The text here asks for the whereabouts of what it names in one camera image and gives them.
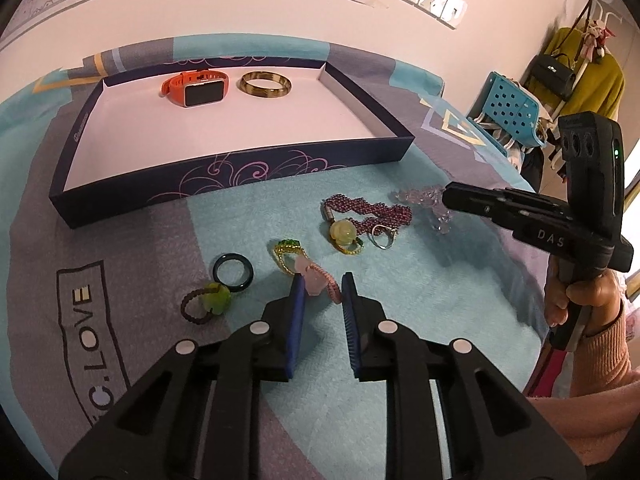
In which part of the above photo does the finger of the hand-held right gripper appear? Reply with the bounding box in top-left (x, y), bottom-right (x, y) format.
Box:
top-left (444, 182), bottom-right (572, 215)
top-left (442, 194), bottom-right (569, 232)

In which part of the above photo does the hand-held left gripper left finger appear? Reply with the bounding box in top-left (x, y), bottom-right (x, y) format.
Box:
top-left (59, 274), bottom-right (307, 480)

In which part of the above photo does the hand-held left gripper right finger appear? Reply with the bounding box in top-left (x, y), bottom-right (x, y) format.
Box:
top-left (341, 272), bottom-right (586, 480)

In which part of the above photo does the pink woven ring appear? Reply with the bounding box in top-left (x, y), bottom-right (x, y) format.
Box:
top-left (299, 259), bottom-right (343, 306)

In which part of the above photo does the clear crystal bracelet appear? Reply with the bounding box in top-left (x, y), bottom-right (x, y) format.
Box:
top-left (390, 185), bottom-right (453, 235)

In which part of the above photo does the gold ring with green stone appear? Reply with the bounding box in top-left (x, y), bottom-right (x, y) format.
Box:
top-left (272, 240), bottom-right (307, 276)

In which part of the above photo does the silver ring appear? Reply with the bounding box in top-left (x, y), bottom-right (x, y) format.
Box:
top-left (369, 225), bottom-right (399, 251)

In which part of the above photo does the brown cord green bead ring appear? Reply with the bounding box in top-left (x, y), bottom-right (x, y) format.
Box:
top-left (180, 282), bottom-right (233, 325)

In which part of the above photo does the black ring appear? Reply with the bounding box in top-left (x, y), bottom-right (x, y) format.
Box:
top-left (212, 252), bottom-right (255, 293)

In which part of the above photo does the pale green jade bead bracelet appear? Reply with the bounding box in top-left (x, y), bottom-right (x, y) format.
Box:
top-left (329, 219), bottom-right (365, 256)

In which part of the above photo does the purple bead bracelet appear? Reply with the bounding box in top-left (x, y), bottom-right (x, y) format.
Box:
top-left (321, 194), bottom-right (414, 237)

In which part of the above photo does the navy cardboard box tray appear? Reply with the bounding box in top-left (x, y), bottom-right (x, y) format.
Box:
top-left (48, 52), bottom-right (416, 230)

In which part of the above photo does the person's right hand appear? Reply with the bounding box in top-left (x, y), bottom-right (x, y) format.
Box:
top-left (544, 260), bottom-right (625, 333)

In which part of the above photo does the blue perforated plastic chair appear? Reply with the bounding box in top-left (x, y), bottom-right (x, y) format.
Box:
top-left (482, 72), bottom-right (544, 149)

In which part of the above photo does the mustard yellow coat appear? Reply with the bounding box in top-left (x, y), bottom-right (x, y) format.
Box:
top-left (525, 27), bottom-right (626, 122)

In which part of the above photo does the black handbag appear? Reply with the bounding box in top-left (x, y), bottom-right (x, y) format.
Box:
top-left (527, 52), bottom-right (579, 102)

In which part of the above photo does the pink white hanging plush charm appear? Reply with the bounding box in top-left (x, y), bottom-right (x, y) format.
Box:
top-left (582, 19), bottom-right (615, 59)

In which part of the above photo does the teal grey printed blanket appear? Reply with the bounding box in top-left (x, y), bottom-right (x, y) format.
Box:
top-left (0, 35), bottom-right (566, 480)

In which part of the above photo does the amber bangle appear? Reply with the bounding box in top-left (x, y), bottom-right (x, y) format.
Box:
top-left (236, 71), bottom-right (293, 99)

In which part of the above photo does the orange smartwatch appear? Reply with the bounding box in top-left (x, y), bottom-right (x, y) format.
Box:
top-left (160, 70), bottom-right (230, 108)

